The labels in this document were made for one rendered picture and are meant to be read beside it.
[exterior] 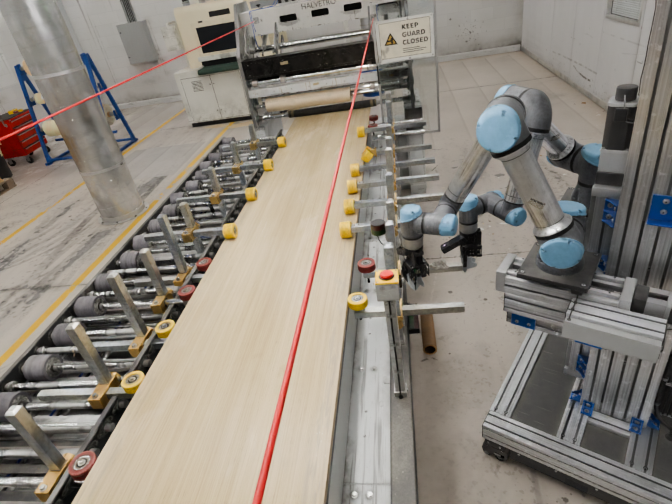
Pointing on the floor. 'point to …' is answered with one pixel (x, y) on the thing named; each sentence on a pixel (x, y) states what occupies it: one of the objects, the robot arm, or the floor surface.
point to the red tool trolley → (12, 147)
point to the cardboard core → (428, 334)
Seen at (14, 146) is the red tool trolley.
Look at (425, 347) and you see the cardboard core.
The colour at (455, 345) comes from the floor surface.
